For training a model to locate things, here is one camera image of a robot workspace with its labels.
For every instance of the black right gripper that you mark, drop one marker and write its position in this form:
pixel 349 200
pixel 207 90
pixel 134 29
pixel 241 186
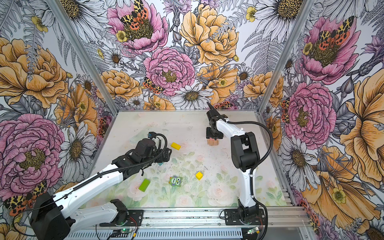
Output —
pixel 208 134

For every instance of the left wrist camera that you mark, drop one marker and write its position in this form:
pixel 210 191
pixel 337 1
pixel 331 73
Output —
pixel 152 135

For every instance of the yellow rectangular block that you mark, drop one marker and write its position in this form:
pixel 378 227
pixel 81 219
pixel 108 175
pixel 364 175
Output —
pixel 175 146

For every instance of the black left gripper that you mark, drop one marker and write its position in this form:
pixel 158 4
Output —
pixel 166 156

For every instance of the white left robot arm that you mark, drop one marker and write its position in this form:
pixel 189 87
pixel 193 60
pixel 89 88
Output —
pixel 56 216

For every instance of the yellow cube block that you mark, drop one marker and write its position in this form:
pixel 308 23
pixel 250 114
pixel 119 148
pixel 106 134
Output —
pixel 199 175

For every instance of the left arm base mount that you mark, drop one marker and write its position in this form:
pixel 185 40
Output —
pixel 131 218

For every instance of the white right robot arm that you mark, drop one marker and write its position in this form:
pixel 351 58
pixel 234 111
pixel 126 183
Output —
pixel 245 157

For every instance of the aluminium rail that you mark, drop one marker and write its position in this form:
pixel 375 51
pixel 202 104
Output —
pixel 161 218

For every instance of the green rectangular block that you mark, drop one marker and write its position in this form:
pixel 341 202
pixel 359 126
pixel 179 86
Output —
pixel 144 185

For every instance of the green owl toy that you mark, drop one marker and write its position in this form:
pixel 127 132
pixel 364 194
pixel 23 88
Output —
pixel 175 181

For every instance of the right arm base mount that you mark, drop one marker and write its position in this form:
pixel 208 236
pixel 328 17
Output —
pixel 242 217

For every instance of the natural wood block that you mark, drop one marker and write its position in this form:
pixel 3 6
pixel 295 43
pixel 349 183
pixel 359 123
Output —
pixel 213 142

